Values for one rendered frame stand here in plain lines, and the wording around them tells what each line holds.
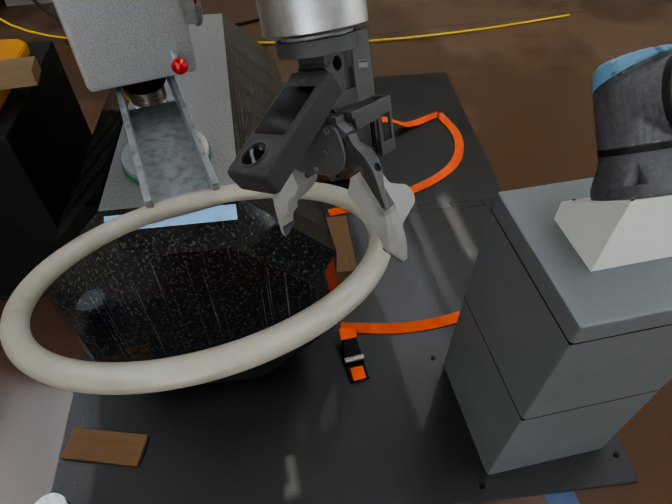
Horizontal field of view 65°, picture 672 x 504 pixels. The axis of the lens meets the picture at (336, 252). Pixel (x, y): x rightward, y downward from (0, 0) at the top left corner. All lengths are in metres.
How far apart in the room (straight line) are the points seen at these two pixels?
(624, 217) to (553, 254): 0.18
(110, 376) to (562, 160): 2.64
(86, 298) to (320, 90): 1.16
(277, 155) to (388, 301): 1.72
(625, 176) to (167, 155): 0.87
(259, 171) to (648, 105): 0.87
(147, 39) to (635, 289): 1.09
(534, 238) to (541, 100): 2.16
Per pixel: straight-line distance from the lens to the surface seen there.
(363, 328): 2.02
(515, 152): 2.91
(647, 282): 1.27
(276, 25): 0.45
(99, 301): 1.52
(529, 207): 1.32
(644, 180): 1.16
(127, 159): 1.41
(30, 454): 2.07
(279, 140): 0.42
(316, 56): 0.45
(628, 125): 1.17
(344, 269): 2.04
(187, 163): 1.03
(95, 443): 1.96
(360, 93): 0.51
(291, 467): 1.80
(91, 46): 1.15
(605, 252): 1.20
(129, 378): 0.53
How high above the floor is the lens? 1.71
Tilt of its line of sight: 49 degrees down
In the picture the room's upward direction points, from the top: straight up
